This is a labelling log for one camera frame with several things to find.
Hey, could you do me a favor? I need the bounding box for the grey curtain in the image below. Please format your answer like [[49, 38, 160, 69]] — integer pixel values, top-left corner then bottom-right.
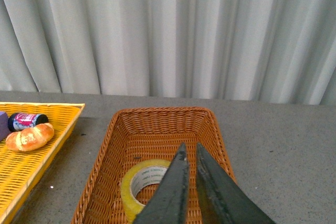
[[1, 0, 335, 105]]

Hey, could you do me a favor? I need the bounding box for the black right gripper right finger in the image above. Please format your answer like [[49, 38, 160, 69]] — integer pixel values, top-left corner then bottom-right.
[[196, 143, 274, 223]]

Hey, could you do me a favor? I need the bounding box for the small dark labelled jar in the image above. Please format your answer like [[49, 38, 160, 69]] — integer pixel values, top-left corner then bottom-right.
[[7, 112, 49, 132]]

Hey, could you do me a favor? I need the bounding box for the yellow wicker basket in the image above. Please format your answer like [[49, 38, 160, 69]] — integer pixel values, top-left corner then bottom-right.
[[1, 102, 85, 223]]

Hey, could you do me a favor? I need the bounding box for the purple foam cube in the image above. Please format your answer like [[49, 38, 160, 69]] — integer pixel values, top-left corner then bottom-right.
[[0, 111, 10, 141]]

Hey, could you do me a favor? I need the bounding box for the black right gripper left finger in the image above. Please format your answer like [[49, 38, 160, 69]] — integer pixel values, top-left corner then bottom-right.
[[133, 143, 190, 224]]

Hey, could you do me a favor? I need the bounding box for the brown wicker basket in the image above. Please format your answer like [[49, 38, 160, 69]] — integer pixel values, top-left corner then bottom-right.
[[72, 107, 234, 223]]

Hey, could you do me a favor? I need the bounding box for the yellow packing tape roll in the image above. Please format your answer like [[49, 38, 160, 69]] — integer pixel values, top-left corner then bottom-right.
[[120, 159, 171, 223]]

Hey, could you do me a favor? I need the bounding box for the toy croissant bread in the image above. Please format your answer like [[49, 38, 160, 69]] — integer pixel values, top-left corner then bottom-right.
[[5, 123, 55, 152]]

